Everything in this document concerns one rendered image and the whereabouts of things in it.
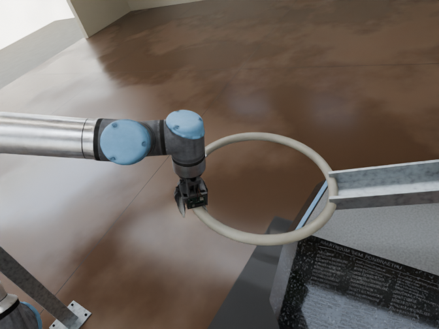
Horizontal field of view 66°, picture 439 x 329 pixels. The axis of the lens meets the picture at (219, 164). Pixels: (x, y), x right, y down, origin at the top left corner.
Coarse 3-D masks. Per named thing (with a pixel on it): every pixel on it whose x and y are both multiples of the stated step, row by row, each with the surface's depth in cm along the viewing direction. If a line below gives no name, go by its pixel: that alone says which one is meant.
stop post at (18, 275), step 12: (0, 252) 165; (0, 264) 166; (12, 264) 171; (12, 276) 173; (24, 276) 178; (24, 288) 179; (36, 288) 184; (36, 300) 186; (48, 300) 192; (48, 312) 196; (60, 312) 200; (72, 312) 207; (84, 312) 213; (60, 324) 211; (72, 324) 208
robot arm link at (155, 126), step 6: (150, 120) 84; (156, 120) 84; (162, 120) 84; (150, 126) 81; (156, 126) 81; (162, 126) 82; (156, 132) 81; (162, 132) 81; (156, 138) 81; (162, 138) 81; (156, 144) 81; (162, 144) 81; (156, 150) 82; (162, 150) 82
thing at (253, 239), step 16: (224, 144) 122; (288, 144) 122; (320, 160) 114; (336, 192) 103; (192, 208) 100; (208, 224) 96; (320, 224) 95; (240, 240) 92; (256, 240) 91; (272, 240) 91; (288, 240) 91
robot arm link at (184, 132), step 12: (168, 120) 81; (180, 120) 81; (192, 120) 82; (168, 132) 81; (180, 132) 79; (192, 132) 80; (204, 132) 85; (168, 144) 81; (180, 144) 82; (192, 144) 82; (180, 156) 85; (192, 156) 85; (204, 156) 89
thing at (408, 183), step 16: (432, 160) 96; (336, 176) 107; (352, 176) 106; (368, 176) 104; (384, 176) 103; (400, 176) 102; (416, 176) 100; (432, 176) 97; (352, 192) 104; (368, 192) 102; (384, 192) 94; (400, 192) 92; (416, 192) 90; (432, 192) 89; (336, 208) 101; (352, 208) 100
